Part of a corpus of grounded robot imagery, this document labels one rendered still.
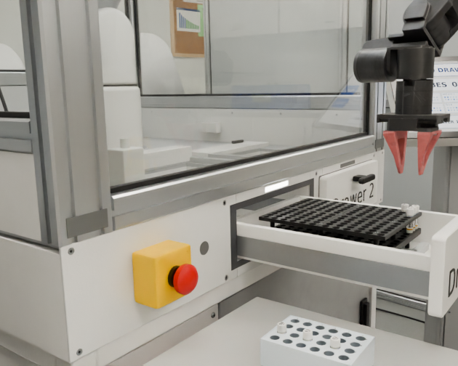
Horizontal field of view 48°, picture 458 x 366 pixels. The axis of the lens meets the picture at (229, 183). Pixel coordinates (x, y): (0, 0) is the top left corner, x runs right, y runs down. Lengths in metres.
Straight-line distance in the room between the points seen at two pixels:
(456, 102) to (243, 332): 1.12
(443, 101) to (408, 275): 1.01
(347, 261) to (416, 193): 1.91
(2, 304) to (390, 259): 0.53
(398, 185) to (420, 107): 1.85
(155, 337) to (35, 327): 0.17
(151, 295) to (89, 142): 0.21
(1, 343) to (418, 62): 0.74
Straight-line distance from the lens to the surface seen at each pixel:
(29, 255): 0.69
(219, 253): 0.84
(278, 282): 1.05
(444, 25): 0.93
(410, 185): 2.68
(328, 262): 0.80
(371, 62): 0.91
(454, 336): 1.95
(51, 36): 0.61
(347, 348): 0.69
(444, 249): 0.71
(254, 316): 0.85
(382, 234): 0.81
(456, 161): 1.77
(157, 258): 0.67
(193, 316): 0.85
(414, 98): 0.88
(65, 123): 0.62
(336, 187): 1.15
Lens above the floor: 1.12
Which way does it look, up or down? 11 degrees down
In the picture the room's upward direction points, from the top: 1 degrees counter-clockwise
